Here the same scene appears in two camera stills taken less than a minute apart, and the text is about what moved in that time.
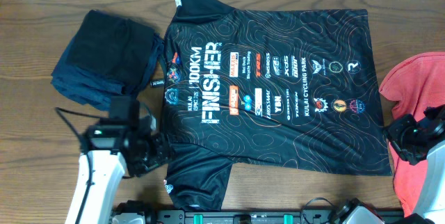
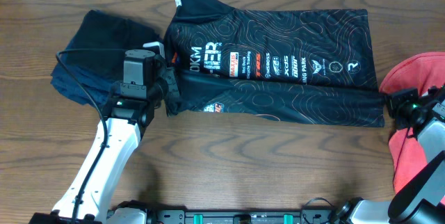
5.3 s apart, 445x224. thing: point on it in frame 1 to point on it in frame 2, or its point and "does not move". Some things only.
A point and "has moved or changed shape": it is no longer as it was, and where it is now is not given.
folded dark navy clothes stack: x=106 y=56 does not move
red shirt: x=416 y=83 does not move
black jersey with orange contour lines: x=294 y=88 has moved or changed shape
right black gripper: x=395 y=133 to x=395 y=99
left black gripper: x=162 y=156 to x=171 y=78
